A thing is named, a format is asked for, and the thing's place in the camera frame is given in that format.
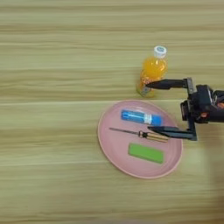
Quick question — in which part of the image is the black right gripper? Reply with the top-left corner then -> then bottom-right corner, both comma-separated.
144,77 -> 224,142

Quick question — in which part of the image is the orange juice bottle white cap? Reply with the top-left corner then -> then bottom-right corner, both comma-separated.
136,45 -> 169,98

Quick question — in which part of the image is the screwdriver with striped amber handle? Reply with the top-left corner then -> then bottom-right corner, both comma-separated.
108,127 -> 170,144

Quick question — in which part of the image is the blue glue stick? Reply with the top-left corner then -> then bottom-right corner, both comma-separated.
121,109 -> 164,127

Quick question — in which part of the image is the small black box white label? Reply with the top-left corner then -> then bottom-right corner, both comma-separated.
195,84 -> 215,107

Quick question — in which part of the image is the green rectangular block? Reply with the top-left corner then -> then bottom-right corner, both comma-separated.
128,143 -> 165,165

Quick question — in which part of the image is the pink round plate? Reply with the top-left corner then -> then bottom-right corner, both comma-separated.
97,99 -> 184,179

